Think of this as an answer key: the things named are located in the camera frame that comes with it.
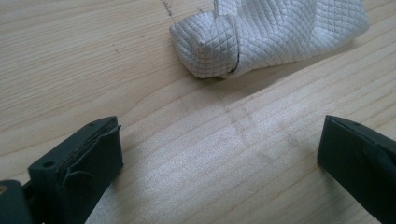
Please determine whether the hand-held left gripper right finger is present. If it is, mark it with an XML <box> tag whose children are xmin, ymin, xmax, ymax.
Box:
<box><xmin>317</xmin><ymin>114</ymin><xmax>396</xmax><ymax>224</ymax></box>

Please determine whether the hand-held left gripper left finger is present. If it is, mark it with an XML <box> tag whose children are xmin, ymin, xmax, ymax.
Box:
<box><xmin>27</xmin><ymin>116</ymin><xmax>124</xmax><ymax>224</ymax></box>

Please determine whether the white quilted cloth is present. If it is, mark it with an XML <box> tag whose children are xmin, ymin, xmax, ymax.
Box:
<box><xmin>169</xmin><ymin>0</ymin><xmax>371</xmax><ymax>79</ymax></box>

